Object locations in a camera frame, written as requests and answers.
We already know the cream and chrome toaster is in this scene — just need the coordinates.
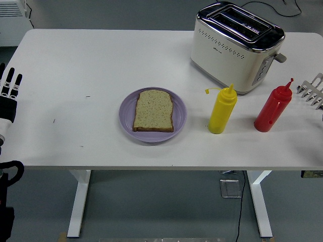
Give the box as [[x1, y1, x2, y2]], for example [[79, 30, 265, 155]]
[[190, 1, 288, 96]]

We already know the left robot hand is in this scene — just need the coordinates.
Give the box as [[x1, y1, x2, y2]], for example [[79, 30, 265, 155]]
[[0, 62, 24, 139]]

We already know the black cable under table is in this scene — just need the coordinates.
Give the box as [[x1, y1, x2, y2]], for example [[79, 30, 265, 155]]
[[234, 170, 247, 242]]

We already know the metal floor socket plate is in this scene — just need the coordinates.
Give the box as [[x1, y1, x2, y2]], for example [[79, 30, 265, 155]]
[[219, 178, 242, 199]]

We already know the purple round plate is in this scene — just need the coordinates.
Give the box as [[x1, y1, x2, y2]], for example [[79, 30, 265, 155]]
[[119, 87, 188, 144]]

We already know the white heater unit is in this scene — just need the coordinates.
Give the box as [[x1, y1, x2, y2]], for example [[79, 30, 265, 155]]
[[0, 0, 34, 48]]

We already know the white table leg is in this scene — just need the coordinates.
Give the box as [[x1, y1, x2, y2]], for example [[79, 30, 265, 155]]
[[67, 170, 92, 238], [246, 170, 274, 238]]

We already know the table control panel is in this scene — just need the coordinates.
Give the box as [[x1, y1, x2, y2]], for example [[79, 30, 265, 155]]
[[301, 170, 323, 178]]

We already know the bread slice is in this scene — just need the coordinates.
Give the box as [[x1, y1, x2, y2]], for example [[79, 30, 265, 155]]
[[133, 89, 175, 133]]

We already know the red squeeze bottle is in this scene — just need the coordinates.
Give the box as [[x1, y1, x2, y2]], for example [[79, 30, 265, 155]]
[[253, 78, 295, 133]]

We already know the yellow squeeze bottle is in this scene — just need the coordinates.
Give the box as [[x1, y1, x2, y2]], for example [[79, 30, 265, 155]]
[[204, 84, 238, 135]]

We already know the black cable on floor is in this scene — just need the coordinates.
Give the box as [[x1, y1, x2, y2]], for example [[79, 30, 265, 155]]
[[239, 0, 302, 18]]

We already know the silver metal toast rack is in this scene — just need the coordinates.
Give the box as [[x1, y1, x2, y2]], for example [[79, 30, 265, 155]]
[[296, 73, 323, 111]]

